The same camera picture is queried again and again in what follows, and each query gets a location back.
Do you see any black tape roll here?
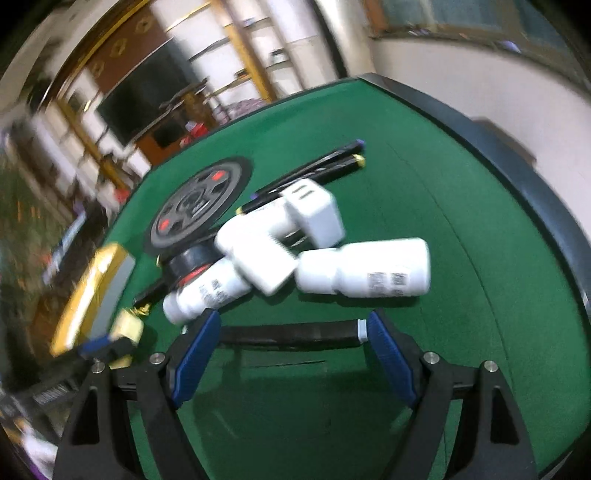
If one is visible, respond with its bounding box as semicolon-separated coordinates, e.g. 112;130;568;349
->
161;246;218;287

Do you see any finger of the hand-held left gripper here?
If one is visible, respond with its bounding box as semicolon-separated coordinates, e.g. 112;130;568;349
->
78;335;137;370

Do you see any black pen with white end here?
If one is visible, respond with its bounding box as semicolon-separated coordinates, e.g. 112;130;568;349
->
219;320;369;348

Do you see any white pill bottle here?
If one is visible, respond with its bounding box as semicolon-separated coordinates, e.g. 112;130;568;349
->
295;237;431;298
163;256;252;324

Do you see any black television screen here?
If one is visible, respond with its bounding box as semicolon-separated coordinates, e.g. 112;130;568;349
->
96;39;197;144

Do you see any black pen yellow cap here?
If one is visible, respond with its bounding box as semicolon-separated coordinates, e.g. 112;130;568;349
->
235;154;367;216

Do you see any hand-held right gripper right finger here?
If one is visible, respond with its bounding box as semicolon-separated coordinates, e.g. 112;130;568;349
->
367;309;539;480

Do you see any small gold box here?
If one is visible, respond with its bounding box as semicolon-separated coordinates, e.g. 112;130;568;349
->
111;309;145;348

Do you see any gold storage box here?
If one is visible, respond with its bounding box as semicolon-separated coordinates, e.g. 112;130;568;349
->
50;244;136;357

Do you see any black pen gold tip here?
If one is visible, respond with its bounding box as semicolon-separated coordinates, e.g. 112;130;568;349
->
133;272;185;317

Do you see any wooden cabinet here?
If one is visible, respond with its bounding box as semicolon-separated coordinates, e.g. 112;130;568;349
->
135;90;218;167

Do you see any pink patterned cloth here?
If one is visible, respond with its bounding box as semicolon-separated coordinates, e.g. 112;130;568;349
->
221;98;266;124

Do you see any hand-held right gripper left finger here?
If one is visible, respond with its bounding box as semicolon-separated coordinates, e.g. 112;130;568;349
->
53;309;222;480

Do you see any red package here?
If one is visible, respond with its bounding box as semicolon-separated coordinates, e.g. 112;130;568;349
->
182;121;214;139

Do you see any black pen purple cap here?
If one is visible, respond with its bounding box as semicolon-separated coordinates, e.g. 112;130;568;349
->
259;140;365;195

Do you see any round grey table disc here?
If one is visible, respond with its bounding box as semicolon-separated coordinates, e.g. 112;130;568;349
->
144;156;254;257

